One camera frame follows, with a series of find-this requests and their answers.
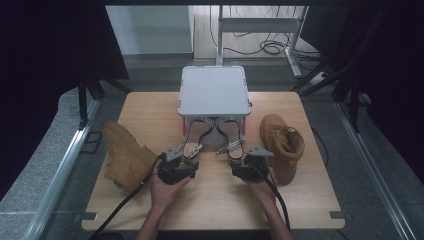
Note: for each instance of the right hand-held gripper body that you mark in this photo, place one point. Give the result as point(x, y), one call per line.
point(255, 166)

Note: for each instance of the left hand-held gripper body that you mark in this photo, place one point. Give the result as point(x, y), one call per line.
point(171, 168)

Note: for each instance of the tan suede boot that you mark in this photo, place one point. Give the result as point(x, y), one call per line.
point(283, 143)
point(126, 156)

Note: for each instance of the clear plastic storage box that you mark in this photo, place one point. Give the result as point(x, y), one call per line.
point(213, 90)

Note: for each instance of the person's right hand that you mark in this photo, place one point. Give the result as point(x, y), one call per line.
point(263, 191)

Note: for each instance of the person's left hand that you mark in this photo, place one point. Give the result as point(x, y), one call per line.
point(165, 195)

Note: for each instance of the white power strip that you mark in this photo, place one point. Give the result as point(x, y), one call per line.
point(318, 78)

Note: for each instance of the black metal stand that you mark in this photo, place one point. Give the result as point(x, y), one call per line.
point(355, 96)
point(83, 100)

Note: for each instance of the white cabinet panel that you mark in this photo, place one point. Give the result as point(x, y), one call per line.
point(150, 30)

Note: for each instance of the dark curtain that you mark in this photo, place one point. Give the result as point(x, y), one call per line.
point(43, 66)
point(396, 66)

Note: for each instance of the aluminium rail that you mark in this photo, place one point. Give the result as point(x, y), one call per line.
point(373, 170)
point(58, 180)

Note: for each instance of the white metal desk frame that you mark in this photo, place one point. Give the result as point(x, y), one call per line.
point(256, 25)

